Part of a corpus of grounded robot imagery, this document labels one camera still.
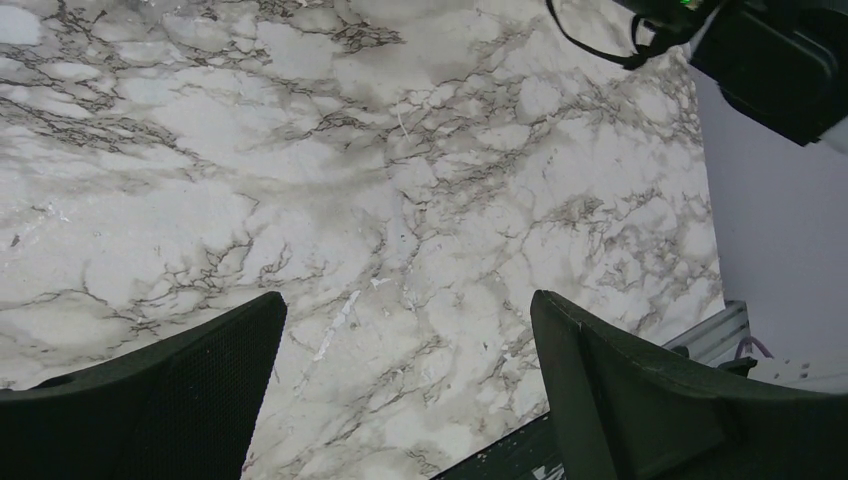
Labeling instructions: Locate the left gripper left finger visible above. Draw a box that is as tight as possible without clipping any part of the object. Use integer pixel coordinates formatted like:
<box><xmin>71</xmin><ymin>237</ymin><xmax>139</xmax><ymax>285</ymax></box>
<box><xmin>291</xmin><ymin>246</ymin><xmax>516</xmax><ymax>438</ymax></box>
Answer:
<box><xmin>1</xmin><ymin>292</ymin><xmax>286</xmax><ymax>479</ymax></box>

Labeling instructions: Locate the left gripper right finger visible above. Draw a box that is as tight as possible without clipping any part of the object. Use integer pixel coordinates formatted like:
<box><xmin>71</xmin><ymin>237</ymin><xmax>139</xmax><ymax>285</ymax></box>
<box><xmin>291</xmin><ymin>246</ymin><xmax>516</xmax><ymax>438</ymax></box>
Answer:
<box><xmin>531</xmin><ymin>290</ymin><xmax>847</xmax><ymax>479</ymax></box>

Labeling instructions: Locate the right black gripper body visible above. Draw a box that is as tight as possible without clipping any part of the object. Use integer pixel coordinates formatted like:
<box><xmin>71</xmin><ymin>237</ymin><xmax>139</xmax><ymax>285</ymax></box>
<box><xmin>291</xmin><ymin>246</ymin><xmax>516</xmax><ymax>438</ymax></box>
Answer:
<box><xmin>615</xmin><ymin>0</ymin><xmax>723</xmax><ymax>37</ymax></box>

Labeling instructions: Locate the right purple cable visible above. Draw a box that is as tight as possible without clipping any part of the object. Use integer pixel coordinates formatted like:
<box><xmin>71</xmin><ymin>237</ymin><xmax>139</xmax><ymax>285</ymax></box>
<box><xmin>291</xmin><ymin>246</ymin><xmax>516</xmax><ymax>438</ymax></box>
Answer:
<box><xmin>733</xmin><ymin>336</ymin><xmax>775</xmax><ymax>360</ymax></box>

